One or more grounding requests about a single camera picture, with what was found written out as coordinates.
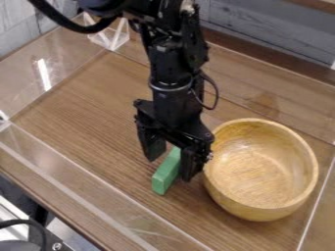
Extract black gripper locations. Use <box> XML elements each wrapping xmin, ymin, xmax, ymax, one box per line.
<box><xmin>134</xmin><ymin>81</ymin><xmax>216</xmax><ymax>181</ymax></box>

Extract brown wooden bowl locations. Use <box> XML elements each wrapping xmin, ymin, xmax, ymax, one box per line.
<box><xmin>205</xmin><ymin>118</ymin><xmax>320</xmax><ymax>222</ymax></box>

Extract green rectangular block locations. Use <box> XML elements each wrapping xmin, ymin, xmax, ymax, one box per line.
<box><xmin>153</xmin><ymin>147</ymin><xmax>181</xmax><ymax>195</ymax></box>

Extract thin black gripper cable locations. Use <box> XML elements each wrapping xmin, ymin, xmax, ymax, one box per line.
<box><xmin>192</xmin><ymin>72</ymin><xmax>221</xmax><ymax>112</ymax></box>

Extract black cable bottom left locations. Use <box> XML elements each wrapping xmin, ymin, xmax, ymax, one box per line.
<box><xmin>0</xmin><ymin>220</ymin><xmax>47</xmax><ymax>251</ymax></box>

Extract black metal base plate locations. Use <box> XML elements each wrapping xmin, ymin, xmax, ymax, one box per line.
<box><xmin>29</xmin><ymin>219</ymin><xmax>75</xmax><ymax>251</ymax></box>

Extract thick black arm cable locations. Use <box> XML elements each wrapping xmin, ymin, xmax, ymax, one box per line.
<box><xmin>29</xmin><ymin>0</ymin><xmax>129</xmax><ymax>34</ymax></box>

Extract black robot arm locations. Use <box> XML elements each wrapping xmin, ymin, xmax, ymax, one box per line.
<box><xmin>79</xmin><ymin>0</ymin><xmax>216</xmax><ymax>181</ymax></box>

